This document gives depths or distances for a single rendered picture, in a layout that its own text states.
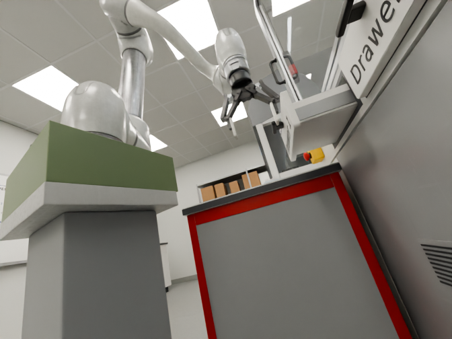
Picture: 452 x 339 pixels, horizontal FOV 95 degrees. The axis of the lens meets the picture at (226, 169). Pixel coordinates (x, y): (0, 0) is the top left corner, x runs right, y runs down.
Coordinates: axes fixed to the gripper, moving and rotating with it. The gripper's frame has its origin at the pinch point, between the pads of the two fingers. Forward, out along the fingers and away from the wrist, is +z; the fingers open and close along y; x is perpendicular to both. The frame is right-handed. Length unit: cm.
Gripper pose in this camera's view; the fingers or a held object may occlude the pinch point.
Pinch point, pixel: (255, 127)
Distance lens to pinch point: 67.4
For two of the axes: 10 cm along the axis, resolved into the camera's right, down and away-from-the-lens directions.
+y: 9.3, -3.0, -1.9
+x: 2.7, 2.6, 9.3
